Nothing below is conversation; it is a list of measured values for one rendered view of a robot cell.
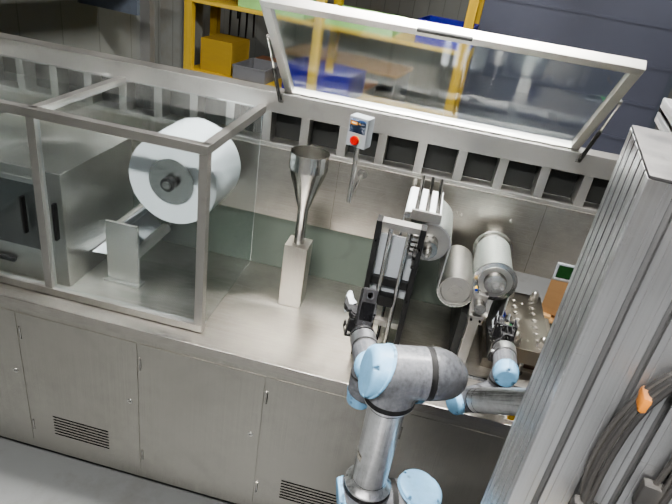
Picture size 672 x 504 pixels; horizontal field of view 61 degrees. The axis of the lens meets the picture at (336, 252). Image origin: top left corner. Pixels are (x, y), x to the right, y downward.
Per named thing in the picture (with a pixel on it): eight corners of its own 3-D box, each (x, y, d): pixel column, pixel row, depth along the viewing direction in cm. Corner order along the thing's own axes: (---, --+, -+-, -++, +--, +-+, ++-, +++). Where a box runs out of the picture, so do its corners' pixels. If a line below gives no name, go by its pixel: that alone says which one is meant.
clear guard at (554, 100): (269, 3, 170) (269, 2, 170) (292, 90, 219) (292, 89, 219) (633, 69, 158) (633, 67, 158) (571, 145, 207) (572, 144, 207)
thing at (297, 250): (269, 305, 226) (284, 170, 199) (280, 287, 238) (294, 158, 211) (303, 314, 224) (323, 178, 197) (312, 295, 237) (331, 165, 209)
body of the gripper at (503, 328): (517, 318, 195) (520, 338, 184) (510, 338, 199) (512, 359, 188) (495, 312, 196) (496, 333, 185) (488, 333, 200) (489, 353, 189)
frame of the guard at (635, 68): (248, 11, 167) (255, -10, 169) (278, 104, 220) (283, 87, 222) (651, 85, 154) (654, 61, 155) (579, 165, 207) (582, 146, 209)
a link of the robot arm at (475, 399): (572, 434, 135) (447, 422, 178) (604, 423, 140) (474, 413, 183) (560, 384, 136) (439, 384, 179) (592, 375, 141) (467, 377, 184)
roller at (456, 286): (434, 302, 205) (442, 273, 199) (438, 268, 227) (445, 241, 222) (468, 309, 204) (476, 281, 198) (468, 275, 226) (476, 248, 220)
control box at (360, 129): (342, 145, 187) (347, 115, 182) (352, 141, 193) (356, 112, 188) (361, 151, 185) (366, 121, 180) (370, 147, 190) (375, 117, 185)
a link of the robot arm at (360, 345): (352, 386, 152) (357, 361, 148) (348, 359, 162) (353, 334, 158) (381, 387, 153) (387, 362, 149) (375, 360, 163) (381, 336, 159)
